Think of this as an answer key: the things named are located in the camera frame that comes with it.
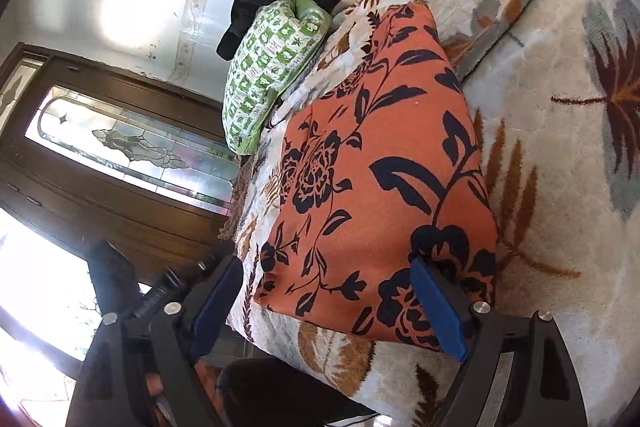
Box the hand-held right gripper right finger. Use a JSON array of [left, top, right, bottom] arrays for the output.
[[410, 257, 588, 427]]

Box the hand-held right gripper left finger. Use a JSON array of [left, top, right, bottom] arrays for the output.
[[65, 254, 246, 427]]

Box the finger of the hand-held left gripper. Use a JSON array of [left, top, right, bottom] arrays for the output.
[[134, 243, 235, 320]]

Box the orange black floral shirt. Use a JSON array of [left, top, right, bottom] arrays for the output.
[[252, 2, 498, 353]]

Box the person's dark clothed leg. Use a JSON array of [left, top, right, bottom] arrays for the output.
[[217, 357, 381, 427]]

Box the wooden stained glass door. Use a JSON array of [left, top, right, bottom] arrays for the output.
[[0, 43, 241, 288]]

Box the cream leaf print blanket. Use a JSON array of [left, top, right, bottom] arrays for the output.
[[220, 0, 640, 427]]

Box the green white patterned pillow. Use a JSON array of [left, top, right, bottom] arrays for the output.
[[222, 0, 333, 155]]

